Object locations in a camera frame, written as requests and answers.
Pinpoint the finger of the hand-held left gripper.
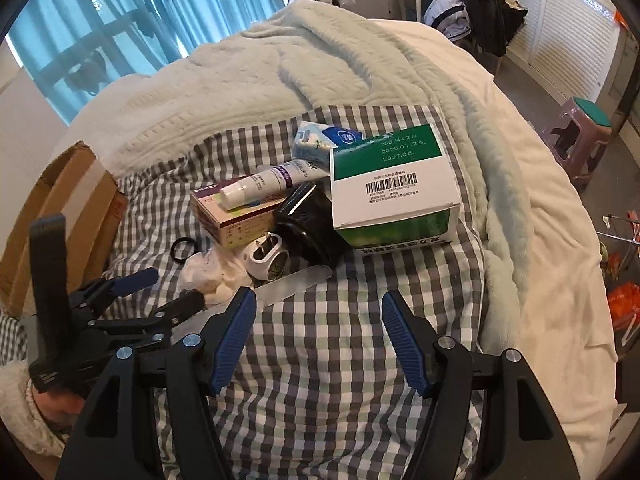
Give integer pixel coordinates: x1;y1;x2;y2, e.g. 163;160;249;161
92;290;207;341
70;267;161;311

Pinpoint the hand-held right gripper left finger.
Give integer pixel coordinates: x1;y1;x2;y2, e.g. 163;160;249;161
55;286;258;480

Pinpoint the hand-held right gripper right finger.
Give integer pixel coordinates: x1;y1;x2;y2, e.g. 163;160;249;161
381;291;581;480

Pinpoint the brown cardboard box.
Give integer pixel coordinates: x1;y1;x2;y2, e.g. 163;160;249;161
0;141;130;317

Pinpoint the black glossy pouch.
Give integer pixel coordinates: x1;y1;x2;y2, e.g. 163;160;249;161
274;181;346;267

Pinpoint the green and white carton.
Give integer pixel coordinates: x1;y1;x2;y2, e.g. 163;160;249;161
327;122;462;250

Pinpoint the blue and white tissue packet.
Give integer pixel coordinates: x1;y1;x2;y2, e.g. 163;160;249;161
292;120;362;162

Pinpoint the person's left hand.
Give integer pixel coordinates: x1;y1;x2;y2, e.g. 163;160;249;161
27;387;88;433

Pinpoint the crumpled white tissue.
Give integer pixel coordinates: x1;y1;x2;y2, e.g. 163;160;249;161
176;250;251;307

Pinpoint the white charger plug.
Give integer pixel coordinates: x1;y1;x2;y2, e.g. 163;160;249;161
241;232;291;281

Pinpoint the grey checked cloth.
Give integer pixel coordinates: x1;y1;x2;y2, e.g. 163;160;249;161
0;104;488;480

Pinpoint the clear nail file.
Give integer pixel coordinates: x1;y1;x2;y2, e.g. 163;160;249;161
252;265;333;306

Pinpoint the beige and purple medicine box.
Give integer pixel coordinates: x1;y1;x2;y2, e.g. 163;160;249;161
190;182;291;250

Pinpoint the white tube with purple label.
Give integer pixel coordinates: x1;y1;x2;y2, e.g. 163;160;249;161
220;159;331;211

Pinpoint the white duvet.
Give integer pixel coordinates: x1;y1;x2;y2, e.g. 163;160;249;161
370;20;621;480

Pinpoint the orange plastic bag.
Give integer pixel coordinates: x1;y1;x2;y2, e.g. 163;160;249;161
607;282;640;331

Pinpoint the metal drying rack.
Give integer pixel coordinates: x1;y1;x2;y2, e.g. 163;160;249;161
600;212;640;271

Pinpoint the blue window curtain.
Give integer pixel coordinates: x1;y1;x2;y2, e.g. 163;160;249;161
5;0;286;126

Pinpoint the pale green fluffy blanket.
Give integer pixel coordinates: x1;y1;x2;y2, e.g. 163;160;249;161
240;0;543;361

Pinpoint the pile of dark clothes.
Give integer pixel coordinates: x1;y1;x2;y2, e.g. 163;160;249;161
425;0;528;58

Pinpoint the white louvred wardrobe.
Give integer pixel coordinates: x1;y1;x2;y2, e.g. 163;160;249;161
492;0;631;106

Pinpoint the small black ring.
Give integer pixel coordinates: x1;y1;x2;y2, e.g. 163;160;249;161
171;237;198;263

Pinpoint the cream cable-knit blanket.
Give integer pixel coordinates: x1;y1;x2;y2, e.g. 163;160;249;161
50;25;321;186

